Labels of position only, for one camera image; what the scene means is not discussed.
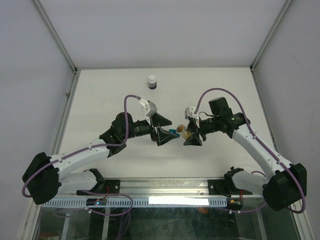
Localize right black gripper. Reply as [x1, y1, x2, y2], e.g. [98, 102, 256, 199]
[183, 116, 220, 146]

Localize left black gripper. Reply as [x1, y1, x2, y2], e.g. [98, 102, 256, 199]
[122, 113, 178, 146]

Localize teal pill box compartments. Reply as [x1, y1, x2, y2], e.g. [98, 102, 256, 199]
[169, 129, 180, 138]

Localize amber pill bottle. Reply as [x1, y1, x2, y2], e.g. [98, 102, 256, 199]
[180, 126, 192, 140]

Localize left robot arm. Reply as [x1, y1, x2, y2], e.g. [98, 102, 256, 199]
[22, 112, 178, 205]

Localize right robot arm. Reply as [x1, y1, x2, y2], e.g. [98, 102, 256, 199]
[184, 97, 307, 212]

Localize white cap dark bottle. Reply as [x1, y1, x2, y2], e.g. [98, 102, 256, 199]
[147, 74, 157, 90]

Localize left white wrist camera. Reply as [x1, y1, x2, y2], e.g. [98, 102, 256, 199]
[138, 98, 158, 125]

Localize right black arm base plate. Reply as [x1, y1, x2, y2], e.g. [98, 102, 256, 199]
[207, 179, 253, 198]

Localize aluminium front rail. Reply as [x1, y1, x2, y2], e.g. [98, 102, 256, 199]
[54, 176, 300, 199]

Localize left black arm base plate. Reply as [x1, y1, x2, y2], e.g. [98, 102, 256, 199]
[76, 179, 121, 196]

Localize right aluminium frame post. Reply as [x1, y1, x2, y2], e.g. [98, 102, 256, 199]
[249, 0, 294, 72]

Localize aluminium frame post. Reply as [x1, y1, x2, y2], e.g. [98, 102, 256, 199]
[31, 0, 78, 73]
[249, 0, 294, 72]

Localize grey slotted cable duct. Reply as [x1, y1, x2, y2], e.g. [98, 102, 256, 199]
[42, 196, 227, 208]

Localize left aluminium frame post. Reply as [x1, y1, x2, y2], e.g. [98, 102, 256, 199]
[31, 0, 78, 73]

